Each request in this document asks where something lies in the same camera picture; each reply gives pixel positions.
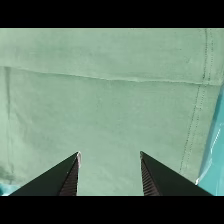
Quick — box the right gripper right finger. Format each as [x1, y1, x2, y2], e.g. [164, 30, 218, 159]
[139, 150, 213, 197]

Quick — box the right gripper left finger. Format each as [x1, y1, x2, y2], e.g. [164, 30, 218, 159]
[9, 151, 82, 197]

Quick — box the green T-shirt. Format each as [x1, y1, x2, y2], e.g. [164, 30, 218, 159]
[0, 28, 224, 197]

